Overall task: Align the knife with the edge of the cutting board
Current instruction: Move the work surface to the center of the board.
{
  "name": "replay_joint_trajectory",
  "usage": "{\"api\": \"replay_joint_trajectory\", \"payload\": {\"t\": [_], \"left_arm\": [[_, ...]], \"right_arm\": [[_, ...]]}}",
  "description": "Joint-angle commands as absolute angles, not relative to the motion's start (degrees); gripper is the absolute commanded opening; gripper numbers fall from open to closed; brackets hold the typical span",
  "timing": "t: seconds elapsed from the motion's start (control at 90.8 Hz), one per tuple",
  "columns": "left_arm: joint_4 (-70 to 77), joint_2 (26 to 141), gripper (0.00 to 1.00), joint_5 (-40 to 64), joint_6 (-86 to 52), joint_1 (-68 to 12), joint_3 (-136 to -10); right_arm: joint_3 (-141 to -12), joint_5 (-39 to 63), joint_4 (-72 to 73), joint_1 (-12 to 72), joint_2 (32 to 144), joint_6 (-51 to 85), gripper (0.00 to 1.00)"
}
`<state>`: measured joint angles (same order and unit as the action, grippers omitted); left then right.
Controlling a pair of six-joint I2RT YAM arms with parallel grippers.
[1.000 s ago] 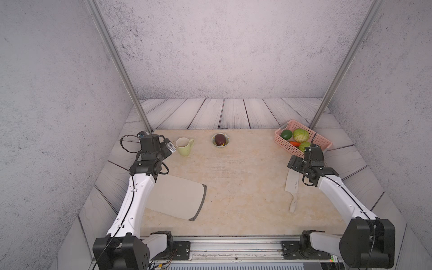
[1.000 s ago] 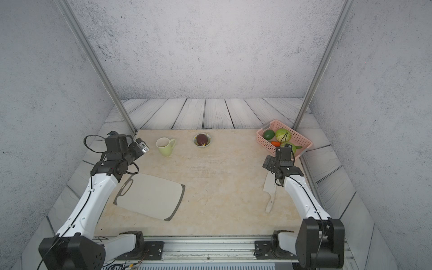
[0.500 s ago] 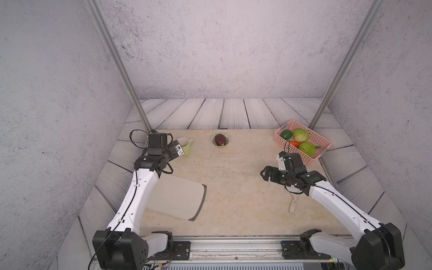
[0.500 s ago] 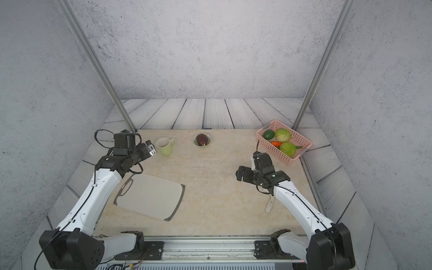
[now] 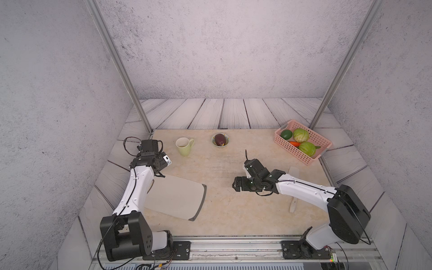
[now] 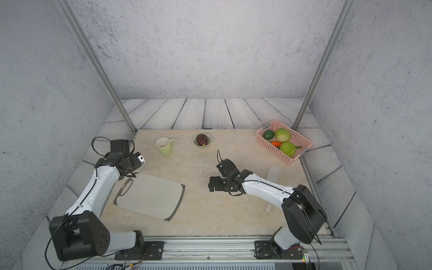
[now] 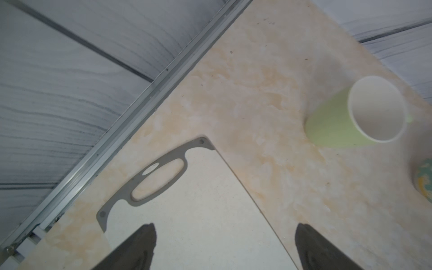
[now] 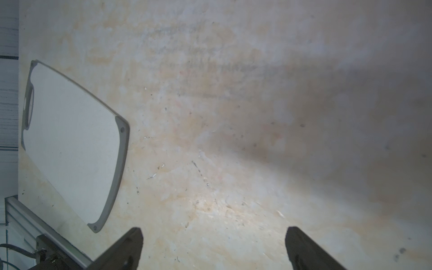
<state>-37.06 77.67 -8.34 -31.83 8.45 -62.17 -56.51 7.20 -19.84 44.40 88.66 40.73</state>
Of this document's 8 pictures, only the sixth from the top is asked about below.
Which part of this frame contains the grey-rimmed white cutting board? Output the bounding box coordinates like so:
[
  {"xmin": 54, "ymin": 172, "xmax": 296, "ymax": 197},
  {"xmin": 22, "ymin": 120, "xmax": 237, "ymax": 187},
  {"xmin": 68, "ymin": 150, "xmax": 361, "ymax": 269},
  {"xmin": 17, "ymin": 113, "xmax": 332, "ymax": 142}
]
[{"xmin": 113, "ymin": 174, "xmax": 186, "ymax": 221}]

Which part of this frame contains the white speckled knife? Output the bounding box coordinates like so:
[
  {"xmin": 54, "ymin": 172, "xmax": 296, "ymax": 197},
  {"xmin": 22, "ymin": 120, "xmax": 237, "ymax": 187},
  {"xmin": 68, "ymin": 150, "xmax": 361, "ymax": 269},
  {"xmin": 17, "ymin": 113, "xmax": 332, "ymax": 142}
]
[{"xmin": 264, "ymin": 166, "xmax": 280, "ymax": 214}]

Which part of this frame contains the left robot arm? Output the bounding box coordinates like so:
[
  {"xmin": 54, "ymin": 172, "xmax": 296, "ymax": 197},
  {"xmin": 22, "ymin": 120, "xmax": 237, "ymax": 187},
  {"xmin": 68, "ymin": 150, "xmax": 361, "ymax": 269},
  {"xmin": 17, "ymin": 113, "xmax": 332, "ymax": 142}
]
[{"xmin": 49, "ymin": 152, "xmax": 146, "ymax": 262}]

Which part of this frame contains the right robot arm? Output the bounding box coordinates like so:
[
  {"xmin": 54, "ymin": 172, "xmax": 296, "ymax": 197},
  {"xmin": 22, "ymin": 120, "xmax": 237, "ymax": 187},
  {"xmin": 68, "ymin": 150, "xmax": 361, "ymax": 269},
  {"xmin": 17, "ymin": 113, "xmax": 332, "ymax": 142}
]
[{"xmin": 208, "ymin": 159, "xmax": 327, "ymax": 251}]

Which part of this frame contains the light green mug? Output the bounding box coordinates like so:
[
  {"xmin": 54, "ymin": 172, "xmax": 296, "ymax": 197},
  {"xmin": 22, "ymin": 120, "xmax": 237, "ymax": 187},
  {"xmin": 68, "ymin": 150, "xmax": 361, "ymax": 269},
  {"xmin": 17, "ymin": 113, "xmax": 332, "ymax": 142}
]
[{"xmin": 156, "ymin": 137, "xmax": 176, "ymax": 156}]

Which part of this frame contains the small patterned bowl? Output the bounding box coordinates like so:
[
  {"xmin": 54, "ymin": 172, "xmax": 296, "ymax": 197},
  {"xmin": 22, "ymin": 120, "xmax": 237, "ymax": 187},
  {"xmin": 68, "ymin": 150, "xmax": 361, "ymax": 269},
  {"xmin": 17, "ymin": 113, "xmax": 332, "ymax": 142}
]
[{"xmin": 193, "ymin": 133, "xmax": 211, "ymax": 147}]

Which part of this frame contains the purple eggplant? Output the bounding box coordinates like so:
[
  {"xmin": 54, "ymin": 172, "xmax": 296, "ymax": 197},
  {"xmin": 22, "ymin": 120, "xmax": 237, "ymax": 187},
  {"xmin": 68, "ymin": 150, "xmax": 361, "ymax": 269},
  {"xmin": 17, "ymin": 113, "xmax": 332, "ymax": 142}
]
[{"xmin": 196, "ymin": 133, "xmax": 208, "ymax": 146}]

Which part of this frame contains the orange carrot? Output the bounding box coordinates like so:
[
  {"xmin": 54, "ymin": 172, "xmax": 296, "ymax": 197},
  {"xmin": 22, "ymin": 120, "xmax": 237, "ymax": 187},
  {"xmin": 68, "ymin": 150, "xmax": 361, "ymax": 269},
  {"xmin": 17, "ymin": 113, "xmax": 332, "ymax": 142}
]
[{"xmin": 271, "ymin": 141, "xmax": 282, "ymax": 147}]

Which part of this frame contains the dark green avocado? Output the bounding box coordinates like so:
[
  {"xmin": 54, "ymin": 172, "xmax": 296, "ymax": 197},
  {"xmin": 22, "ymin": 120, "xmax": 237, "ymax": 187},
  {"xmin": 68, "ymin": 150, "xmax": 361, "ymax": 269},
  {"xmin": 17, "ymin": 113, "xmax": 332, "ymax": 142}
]
[{"xmin": 263, "ymin": 129, "xmax": 275, "ymax": 141}]

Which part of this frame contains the lower green cabbage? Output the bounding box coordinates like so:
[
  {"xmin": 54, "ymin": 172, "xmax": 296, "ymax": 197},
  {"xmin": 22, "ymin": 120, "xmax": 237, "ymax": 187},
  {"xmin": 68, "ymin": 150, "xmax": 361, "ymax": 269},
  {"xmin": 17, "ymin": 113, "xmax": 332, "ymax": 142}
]
[{"xmin": 279, "ymin": 142, "xmax": 303, "ymax": 158}]

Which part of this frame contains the green cabbage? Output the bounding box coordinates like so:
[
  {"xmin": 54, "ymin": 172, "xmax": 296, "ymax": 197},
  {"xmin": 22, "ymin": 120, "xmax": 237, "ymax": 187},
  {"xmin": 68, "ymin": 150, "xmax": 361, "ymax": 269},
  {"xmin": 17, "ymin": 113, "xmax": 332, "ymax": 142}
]
[
  {"xmin": 275, "ymin": 128, "xmax": 291, "ymax": 143},
  {"xmin": 279, "ymin": 142, "xmax": 303, "ymax": 158}
]

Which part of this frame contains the upper green cabbage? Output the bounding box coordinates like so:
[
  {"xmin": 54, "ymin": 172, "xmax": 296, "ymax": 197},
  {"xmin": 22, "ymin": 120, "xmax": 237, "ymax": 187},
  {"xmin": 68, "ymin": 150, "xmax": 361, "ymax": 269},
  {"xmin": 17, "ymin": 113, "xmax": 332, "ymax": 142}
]
[{"xmin": 275, "ymin": 128, "xmax": 291, "ymax": 143}]

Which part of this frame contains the pink plastic basket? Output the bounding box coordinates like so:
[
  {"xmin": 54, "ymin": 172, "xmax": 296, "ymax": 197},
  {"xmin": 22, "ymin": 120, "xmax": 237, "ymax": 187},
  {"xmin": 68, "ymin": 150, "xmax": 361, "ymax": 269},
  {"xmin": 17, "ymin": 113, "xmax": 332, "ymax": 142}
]
[{"xmin": 256, "ymin": 120, "xmax": 313, "ymax": 165}]

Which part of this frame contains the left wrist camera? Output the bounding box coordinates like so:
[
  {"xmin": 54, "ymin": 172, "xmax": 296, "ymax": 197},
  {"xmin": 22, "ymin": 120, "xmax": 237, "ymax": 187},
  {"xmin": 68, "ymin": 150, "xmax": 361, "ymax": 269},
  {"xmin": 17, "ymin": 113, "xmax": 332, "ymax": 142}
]
[{"xmin": 110, "ymin": 139, "xmax": 131, "ymax": 155}]

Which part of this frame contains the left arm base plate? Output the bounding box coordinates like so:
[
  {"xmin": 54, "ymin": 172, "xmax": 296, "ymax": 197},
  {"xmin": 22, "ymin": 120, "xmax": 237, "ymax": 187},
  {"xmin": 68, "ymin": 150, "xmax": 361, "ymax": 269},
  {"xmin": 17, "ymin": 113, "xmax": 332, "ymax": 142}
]
[{"xmin": 114, "ymin": 241, "xmax": 165, "ymax": 261}]

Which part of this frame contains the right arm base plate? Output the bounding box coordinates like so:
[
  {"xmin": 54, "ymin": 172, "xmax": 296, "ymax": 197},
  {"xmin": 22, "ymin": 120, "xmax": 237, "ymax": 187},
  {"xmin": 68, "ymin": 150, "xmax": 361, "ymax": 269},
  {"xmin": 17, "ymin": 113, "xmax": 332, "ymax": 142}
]
[{"xmin": 254, "ymin": 240, "xmax": 304, "ymax": 260}]

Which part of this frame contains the aluminium mounting rail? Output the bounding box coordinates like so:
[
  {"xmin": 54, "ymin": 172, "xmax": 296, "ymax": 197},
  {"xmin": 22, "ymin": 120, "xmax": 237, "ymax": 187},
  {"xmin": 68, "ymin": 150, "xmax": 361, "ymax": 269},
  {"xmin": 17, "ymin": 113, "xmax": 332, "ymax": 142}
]
[{"xmin": 62, "ymin": 234, "xmax": 358, "ymax": 270}]

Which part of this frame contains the left aluminium frame post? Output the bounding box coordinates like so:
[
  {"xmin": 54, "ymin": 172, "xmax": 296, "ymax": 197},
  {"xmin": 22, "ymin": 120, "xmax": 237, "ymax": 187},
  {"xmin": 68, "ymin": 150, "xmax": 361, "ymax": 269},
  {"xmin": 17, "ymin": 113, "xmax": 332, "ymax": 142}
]
[{"xmin": 55, "ymin": 0, "xmax": 137, "ymax": 134}]

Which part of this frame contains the aluminium frame post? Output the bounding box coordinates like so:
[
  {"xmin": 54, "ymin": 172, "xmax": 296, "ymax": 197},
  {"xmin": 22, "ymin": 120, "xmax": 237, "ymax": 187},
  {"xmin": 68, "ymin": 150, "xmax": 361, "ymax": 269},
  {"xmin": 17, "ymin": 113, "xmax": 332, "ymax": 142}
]
[
  {"xmin": 293, "ymin": 0, "xmax": 355, "ymax": 130},
  {"xmin": 55, "ymin": 0, "xmax": 137, "ymax": 134}
]

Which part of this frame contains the right aluminium frame post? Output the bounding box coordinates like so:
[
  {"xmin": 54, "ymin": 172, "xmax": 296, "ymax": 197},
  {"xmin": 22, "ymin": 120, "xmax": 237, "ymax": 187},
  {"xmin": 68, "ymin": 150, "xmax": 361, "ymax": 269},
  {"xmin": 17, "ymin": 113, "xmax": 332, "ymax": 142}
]
[{"xmin": 293, "ymin": 0, "xmax": 355, "ymax": 130}]

